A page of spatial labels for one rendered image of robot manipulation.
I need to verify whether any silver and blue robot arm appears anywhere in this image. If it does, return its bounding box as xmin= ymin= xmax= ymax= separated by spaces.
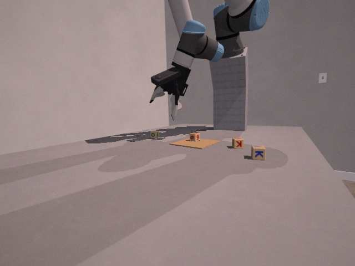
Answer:
xmin=151 ymin=0 xmax=270 ymax=87

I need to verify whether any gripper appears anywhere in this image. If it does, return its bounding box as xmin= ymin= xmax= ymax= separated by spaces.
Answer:
xmin=149 ymin=62 xmax=191 ymax=120

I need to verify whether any tan flat mat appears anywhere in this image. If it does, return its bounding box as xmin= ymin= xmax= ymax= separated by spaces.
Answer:
xmin=169 ymin=138 xmax=220 ymax=149

